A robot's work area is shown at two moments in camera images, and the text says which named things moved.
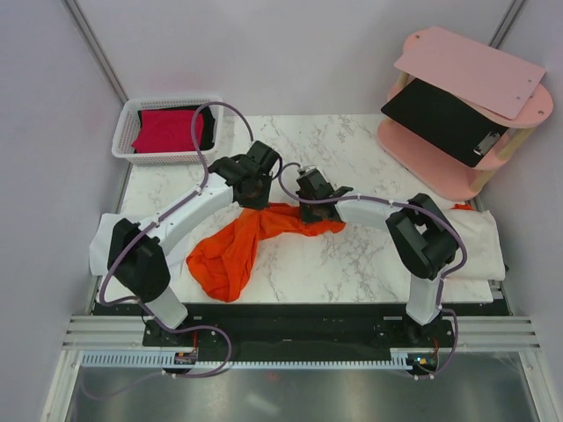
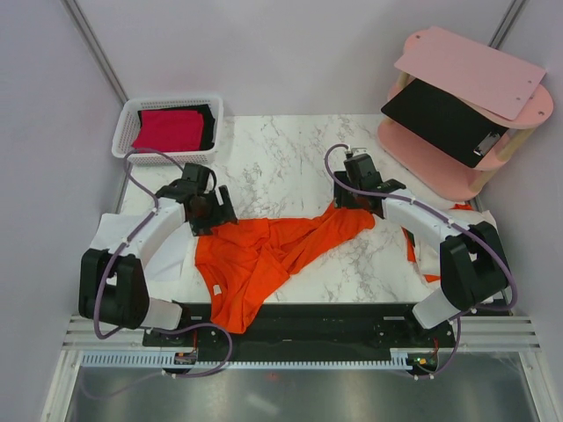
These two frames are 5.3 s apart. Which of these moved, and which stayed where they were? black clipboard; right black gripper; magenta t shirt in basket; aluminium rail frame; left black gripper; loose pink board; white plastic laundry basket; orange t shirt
Moved: left black gripper; orange t shirt; right black gripper
Stayed: magenta t shirt in basket; black clipboard; loose pink board; white plastic laundry basket; aluminium rail frame
